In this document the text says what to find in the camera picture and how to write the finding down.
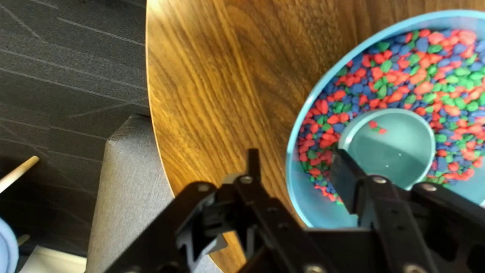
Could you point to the light wooden stick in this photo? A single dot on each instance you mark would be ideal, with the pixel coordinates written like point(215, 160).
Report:
point(21, 172)

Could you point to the white flat object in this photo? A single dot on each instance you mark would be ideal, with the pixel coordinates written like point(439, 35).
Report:
point(51, 260)

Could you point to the colourful aquarium pebbles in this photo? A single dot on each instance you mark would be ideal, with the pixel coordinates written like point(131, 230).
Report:
point(404, 76)

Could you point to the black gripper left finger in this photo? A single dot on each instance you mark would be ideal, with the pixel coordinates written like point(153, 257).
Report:
point(168, 233)

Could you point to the grey upholstered ottoman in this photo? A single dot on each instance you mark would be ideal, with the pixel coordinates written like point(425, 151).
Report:
point(131, 192)

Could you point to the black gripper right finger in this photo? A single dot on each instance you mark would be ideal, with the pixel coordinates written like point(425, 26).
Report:
point(404, 228)

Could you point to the teal measuring scoop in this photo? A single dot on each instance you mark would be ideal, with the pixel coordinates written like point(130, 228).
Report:
point(395, 152)

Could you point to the blue bowl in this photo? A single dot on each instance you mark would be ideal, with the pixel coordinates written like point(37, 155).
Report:
point(309, 202)

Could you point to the light blue round object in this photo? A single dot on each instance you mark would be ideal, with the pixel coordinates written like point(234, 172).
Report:
point(7, 248)

